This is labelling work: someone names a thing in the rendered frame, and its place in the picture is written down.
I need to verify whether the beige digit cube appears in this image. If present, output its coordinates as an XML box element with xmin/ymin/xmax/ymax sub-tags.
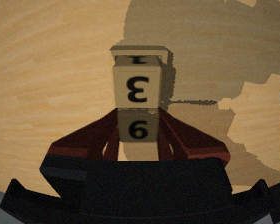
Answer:
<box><xmin>112</xmin><ymin>55</ymin><xmax>162</xmax><ymax>108</ymax></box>
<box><xmin>117</xmin><ymin>108</ymin><xmax>159</xmax><ymax>143</ymax></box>

